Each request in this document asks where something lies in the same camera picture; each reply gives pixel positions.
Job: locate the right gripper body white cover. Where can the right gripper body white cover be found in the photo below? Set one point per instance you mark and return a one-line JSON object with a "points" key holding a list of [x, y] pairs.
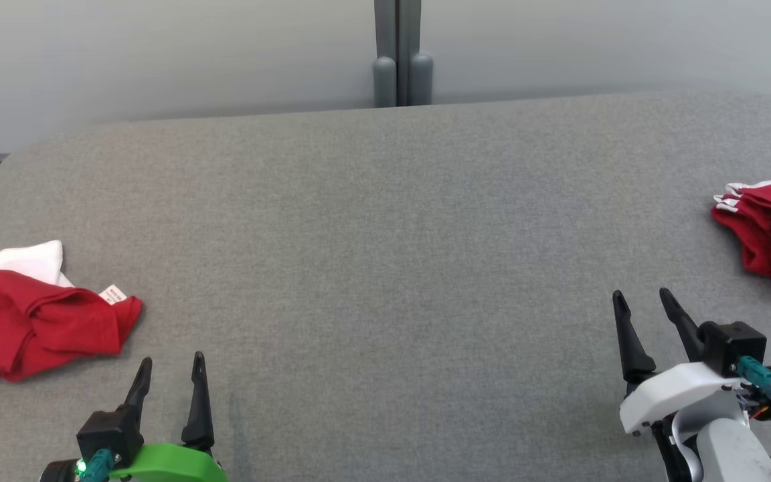
{"points": [[673, 395]]}

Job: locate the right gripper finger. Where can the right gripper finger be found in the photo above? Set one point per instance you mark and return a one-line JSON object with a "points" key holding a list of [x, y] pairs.
{"points": [[630, 341], [683, 325]]}

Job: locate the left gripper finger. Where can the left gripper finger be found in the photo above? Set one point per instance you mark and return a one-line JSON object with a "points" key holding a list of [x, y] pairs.
{"points": [[198, 402], [141, 381]]}

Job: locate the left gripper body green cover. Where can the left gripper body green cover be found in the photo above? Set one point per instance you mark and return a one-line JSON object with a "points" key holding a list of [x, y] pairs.
{"points": [[158, 462]]}

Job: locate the red jersey with white sleeves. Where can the red jersey with white sleeves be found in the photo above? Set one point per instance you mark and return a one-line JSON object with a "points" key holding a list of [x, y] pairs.
{"points": [[24, 328]]}

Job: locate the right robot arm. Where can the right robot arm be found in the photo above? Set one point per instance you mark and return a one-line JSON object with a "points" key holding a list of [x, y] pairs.
{"points": [[727, 448]]}

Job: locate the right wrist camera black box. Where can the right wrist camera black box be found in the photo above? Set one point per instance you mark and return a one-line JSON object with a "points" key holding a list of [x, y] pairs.
{"points": [[733, 345]]}

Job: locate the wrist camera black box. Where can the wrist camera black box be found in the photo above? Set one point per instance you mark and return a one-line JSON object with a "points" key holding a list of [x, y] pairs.
{"points": [[108, 432], [733, 345]]}

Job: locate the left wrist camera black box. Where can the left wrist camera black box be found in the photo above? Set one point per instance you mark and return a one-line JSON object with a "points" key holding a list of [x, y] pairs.
{"points": [[108, 432]]}

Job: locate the grey partition post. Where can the grey partition post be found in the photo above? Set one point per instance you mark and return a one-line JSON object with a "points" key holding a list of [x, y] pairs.
{"points": [[385, 40], [415, 40]]}

